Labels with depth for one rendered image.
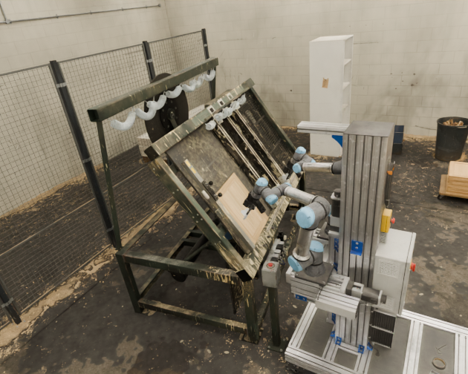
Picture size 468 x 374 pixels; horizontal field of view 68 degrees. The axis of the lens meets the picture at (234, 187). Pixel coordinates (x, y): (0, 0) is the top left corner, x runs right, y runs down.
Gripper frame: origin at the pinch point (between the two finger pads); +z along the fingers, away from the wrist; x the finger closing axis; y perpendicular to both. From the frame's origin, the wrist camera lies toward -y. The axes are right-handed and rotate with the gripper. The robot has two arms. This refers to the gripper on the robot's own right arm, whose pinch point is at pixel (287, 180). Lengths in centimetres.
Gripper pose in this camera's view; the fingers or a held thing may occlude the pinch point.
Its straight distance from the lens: 314.7
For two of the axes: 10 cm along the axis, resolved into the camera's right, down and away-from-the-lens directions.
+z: -3.0, 7.1, 6.4
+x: -5.0, 4.6, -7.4
